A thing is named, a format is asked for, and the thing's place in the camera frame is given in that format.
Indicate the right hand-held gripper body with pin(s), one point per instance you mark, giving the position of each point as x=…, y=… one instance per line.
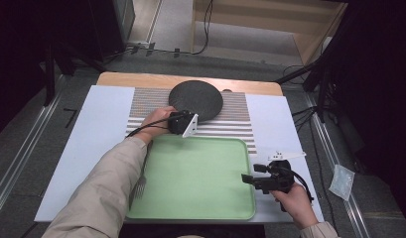
x=276, y=180

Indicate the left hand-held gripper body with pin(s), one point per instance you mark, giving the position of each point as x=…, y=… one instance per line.
x=182, y=124

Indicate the dark grey round plate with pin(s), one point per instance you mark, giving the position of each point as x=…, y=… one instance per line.
x=199, y=97

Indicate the light green tray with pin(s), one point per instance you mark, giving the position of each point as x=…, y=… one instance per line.
x=197, y=178

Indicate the silver fork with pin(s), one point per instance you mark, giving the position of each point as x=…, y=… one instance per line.
x=140, y=189

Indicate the person's left hand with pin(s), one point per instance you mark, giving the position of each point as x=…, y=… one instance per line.
x=154, y=124

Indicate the person's right hand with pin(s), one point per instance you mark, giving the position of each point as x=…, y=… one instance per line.
x=298, y=205

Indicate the striped placemat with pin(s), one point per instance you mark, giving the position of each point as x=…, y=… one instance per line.
x=233, y=112

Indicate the clear plastic bag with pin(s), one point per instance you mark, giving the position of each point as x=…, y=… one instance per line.
x=342, y=181

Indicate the pale blue table sheet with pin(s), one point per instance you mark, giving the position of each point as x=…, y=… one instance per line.
x=98, y=132

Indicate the white power strip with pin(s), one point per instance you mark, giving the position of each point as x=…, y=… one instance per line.
x=138, y=43

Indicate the black tripod stand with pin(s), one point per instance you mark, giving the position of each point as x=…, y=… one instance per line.
x=323, y=86

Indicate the dark cabinet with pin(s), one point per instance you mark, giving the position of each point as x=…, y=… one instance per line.
x=108, y=26

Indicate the wooden shelf unit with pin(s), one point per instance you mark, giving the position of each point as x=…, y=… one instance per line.
x=250, y=16

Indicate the black metal stand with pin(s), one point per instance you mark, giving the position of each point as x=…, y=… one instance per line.
x=51, y=72

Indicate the metal floor rail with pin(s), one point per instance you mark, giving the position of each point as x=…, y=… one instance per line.
x=339, y=172
x=28, y=142

